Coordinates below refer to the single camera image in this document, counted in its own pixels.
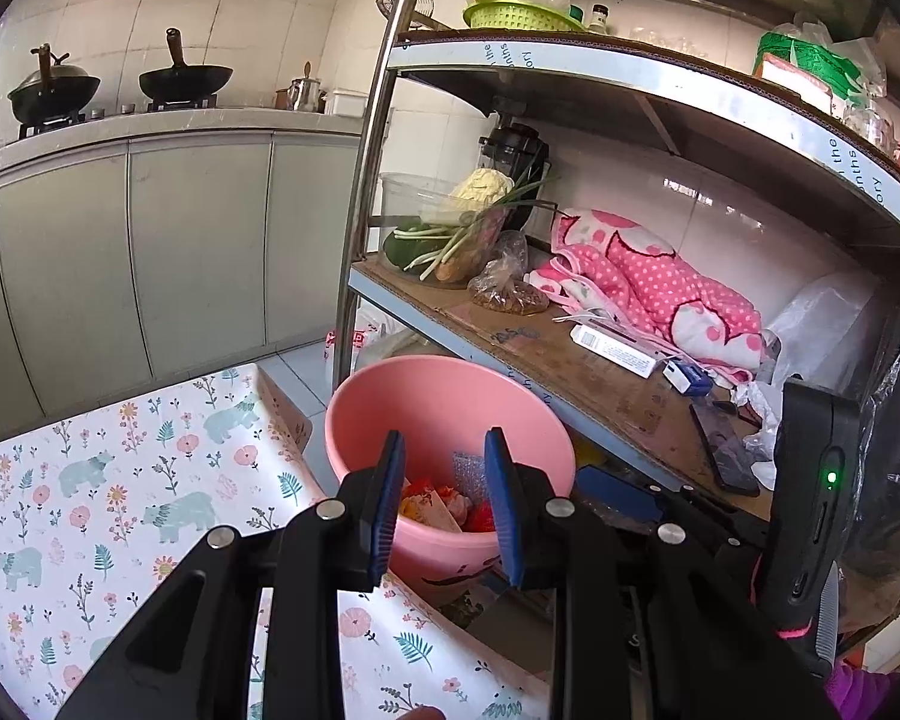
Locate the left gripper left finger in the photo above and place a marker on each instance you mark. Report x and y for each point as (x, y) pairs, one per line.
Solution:
(187, 651)

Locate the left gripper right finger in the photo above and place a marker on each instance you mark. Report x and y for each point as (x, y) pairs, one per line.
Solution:
(641, 621)

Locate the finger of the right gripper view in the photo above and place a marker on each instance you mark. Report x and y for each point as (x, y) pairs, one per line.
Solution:
(640, 509)

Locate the pink white snack bag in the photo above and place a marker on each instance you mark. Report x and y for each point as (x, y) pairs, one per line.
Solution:
(443, 508)

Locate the red plastic wrapper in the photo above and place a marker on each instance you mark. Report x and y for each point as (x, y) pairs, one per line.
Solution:
(480, 520)

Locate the silver mesh scouring cloth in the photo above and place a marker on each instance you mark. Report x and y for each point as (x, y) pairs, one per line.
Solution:
(469, 477)

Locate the purple sleeve forearm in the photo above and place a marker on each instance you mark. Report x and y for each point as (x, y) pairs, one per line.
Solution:
(857, 693)

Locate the kitchen counter cabinets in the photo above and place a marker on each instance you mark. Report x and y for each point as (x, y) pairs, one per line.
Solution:
(141, 250)

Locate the metal storage rack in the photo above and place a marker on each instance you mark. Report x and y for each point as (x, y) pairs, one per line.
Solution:
(750, 186)

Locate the black smartphone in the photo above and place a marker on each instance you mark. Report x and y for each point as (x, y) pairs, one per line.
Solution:
(729, 458)

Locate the blue small box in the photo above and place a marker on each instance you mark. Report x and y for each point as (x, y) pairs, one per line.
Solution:
(687, 378)

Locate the white medicine box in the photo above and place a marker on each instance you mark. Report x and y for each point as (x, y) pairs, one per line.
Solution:
(612, 349)

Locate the floral bear tablecloth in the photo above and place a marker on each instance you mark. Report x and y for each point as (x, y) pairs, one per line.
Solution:
(97, 510)

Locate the pink plastic bucket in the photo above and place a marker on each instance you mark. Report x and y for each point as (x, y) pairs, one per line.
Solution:
(442, 407)

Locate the pink polka dot cloth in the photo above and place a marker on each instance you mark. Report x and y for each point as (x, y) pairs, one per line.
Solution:
(606, 265)

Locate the bag of brown food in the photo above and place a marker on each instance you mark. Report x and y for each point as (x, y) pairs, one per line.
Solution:
(501, 285)

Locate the green onions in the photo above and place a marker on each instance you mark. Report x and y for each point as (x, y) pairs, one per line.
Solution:
(445, 241)

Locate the cauliflower head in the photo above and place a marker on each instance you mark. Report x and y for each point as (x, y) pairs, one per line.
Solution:
(480, 190)

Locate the black blender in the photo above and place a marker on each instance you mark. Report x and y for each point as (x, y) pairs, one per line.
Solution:
(520, 153)

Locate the green plastic colander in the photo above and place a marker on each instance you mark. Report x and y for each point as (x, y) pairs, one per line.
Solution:
(518, 15)

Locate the steel kettle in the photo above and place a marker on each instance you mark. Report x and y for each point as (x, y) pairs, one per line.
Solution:
(305, 93)

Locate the black frying pan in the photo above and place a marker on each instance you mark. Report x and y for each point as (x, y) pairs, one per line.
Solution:
(182, 83)

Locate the black wok with lid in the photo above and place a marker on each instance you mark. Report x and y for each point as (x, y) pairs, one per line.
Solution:
(54, 90)

